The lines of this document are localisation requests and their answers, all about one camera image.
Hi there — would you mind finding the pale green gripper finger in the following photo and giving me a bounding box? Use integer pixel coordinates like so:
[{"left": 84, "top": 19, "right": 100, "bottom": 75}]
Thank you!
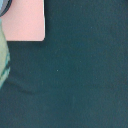
[{"left": 0, "top": 19, "right": 10, "bottom": 88}]

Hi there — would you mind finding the grey metal pot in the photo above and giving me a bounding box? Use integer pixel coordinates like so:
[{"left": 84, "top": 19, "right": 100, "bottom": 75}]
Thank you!
[{"left": 0, "top": 0, "right": 12, "bottom": 17}]

